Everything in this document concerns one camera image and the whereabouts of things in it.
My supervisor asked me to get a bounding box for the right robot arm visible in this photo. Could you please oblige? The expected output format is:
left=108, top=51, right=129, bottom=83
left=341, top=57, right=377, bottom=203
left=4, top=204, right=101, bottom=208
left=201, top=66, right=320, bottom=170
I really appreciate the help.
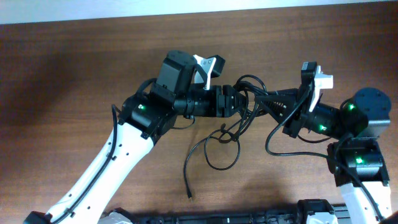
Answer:
left=255, top=88, right=392, bottom=223

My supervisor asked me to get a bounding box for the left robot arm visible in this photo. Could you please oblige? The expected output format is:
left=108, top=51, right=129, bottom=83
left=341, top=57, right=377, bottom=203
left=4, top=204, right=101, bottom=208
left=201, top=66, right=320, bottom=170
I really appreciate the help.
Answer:
left=24, top=50, right=248, bottom=223

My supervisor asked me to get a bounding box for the right camera cable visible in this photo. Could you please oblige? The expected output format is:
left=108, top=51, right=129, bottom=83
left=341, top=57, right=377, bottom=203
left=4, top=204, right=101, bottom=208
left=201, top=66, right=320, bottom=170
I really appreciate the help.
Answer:
left=264, top=83, right=385, bottom=222

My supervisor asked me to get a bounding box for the camera cable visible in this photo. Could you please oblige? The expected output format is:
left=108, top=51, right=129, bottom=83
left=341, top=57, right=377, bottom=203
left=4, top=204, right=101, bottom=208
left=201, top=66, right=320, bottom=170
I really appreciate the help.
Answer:
left=264, top=83, right=385, bottom=222
left=51, top=104, right=200, bottom=224

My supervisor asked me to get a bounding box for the left camera cable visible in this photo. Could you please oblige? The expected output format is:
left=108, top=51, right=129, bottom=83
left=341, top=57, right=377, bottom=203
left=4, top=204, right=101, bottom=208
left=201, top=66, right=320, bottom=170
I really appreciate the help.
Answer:
left=51, top=104, right=200, bottom=224

